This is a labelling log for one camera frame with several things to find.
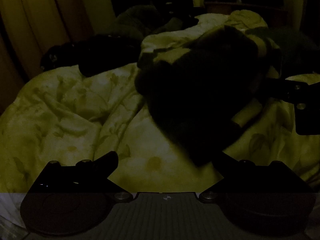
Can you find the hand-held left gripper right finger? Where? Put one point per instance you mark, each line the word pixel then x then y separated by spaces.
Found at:
pixel 232 167

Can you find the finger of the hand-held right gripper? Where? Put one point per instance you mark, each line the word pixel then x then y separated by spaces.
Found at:
pixel 280 90

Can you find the grey cloth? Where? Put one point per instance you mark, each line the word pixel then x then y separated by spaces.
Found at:
pixel 140 20

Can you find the dark wooden headboard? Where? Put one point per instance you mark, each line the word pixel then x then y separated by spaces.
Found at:
pixel 250 6

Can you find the checkered knit sweater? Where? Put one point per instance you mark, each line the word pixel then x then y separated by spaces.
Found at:
pixel 200 100

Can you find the black cloth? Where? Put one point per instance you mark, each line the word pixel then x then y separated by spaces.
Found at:
pixel 100 52

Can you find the floral white quilt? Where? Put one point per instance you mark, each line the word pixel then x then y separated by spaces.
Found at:
pixel 75 120

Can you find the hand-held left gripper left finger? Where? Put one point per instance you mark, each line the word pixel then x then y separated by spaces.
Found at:
pixel 110 161

